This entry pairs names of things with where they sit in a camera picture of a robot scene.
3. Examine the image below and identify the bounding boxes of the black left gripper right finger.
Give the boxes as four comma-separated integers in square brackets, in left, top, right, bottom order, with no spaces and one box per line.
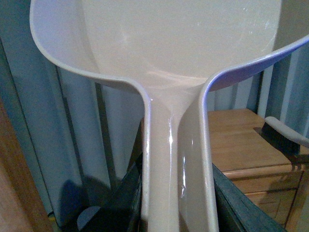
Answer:
[212,165,286,232]

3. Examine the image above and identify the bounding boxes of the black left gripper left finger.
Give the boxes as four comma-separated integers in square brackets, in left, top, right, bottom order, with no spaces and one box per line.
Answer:
[77,155,142,232]

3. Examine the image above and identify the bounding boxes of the beige plastic dustpan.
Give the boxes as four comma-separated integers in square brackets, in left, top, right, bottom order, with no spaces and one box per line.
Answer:
[30,0,309,232]

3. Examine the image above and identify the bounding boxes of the wooden cabinet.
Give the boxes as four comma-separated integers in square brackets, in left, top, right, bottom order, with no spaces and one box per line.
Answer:
[208,109,309,232]

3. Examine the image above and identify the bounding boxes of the beige hand brush black bristles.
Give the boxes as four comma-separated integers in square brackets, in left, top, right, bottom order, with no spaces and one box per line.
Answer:
[261,116,309,155]

